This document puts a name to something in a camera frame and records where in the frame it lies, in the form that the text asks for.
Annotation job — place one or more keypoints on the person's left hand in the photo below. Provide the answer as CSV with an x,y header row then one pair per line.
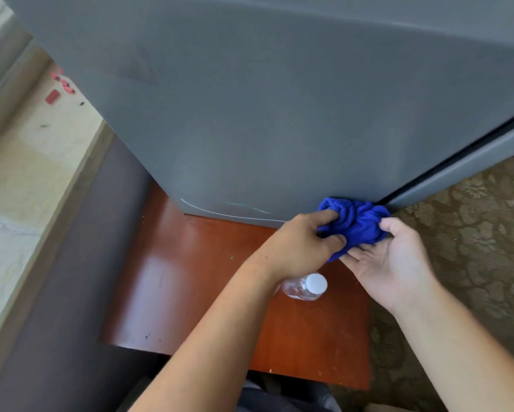
x,y
293,246

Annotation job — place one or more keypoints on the person's right hand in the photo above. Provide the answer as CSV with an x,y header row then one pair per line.
x,y
392,263

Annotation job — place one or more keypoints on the person's dark trousers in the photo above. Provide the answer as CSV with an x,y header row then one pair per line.
x,y
282,396

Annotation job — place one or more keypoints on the grey mini fridge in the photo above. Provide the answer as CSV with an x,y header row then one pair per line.
x,y
261,102

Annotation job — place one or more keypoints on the red paper scraps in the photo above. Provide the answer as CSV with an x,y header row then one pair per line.
x,y
59,87

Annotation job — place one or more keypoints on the person's left thumb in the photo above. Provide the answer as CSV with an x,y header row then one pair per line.
x,y
323,218

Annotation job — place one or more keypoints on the grey fridge door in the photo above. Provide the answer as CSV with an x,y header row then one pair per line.
x,y
467,167

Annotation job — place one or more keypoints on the person's right thumb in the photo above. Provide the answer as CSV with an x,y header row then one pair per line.
x,y
396,231

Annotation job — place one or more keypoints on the person's right forearm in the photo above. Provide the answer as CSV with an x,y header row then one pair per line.
x,y
458,351

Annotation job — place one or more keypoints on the blue microfibre cloth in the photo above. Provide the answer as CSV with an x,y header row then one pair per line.
x,y
355,223

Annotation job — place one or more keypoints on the person's left forearm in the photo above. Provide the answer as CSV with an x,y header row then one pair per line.
x,y
205,343

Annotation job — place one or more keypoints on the clear plastic bottle white cap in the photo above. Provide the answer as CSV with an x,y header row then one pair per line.
x,y
306,287

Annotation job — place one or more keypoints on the red-brown wooden cabinet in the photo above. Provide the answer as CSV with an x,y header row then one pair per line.
x,y
188,287

